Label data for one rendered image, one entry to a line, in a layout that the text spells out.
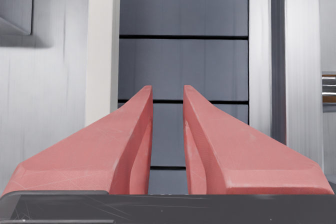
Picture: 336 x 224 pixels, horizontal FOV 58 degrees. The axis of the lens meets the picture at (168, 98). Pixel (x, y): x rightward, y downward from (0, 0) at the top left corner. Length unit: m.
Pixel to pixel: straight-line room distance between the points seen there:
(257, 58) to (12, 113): 0.18
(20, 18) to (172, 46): 0.11
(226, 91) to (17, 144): 0.16
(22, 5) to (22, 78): 0.05
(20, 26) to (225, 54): 0.14
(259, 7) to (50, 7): 0.15
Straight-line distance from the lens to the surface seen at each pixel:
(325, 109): 0.21
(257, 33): 0.19
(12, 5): 0.24
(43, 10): 0.26
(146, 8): 0.19
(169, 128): 0.18
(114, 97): 0.15
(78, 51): 0.24
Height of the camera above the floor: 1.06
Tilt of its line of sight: 86 degrees down
